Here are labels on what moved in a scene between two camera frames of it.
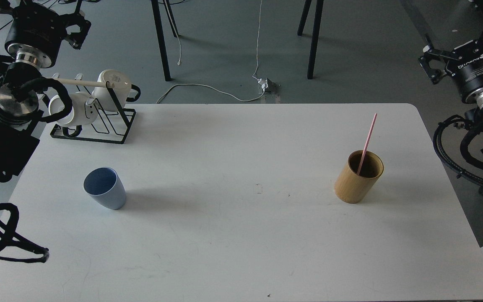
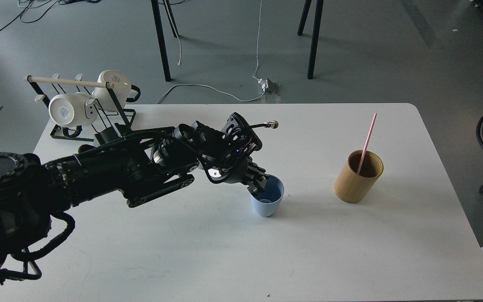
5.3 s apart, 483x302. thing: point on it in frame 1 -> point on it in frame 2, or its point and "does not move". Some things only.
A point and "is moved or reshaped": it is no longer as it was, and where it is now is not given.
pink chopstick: (367, 143) does not move
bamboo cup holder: (351, 188) does not move
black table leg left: (157, 16) does not move
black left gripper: (38, 28) -> (224, 154)
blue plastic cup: (105, 186) is moved or reshaped
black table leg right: (315, 32) does not move
